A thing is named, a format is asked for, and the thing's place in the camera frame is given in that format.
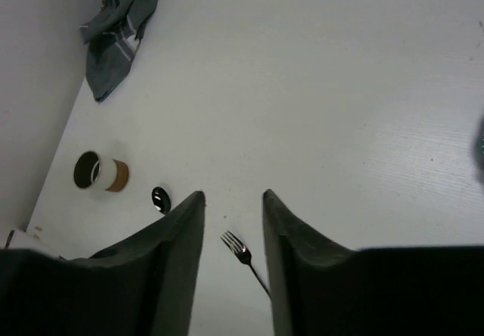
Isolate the white and brown cup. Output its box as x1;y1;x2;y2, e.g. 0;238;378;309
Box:
73;151;129;192

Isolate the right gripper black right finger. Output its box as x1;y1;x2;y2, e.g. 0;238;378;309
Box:
262;190;483;335

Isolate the dark metal spoon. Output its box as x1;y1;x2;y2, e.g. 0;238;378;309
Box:
151;186;172;215

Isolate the teal ceramic plate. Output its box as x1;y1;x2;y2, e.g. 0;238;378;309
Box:
471;117;484;185

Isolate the dark metal fork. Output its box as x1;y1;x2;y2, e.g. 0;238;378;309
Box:
220;231;271;297

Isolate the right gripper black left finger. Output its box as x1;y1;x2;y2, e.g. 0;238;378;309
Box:
1;191;206;335

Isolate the grey striped cloth placemat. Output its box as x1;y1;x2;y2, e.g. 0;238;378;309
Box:
79;0;158;102

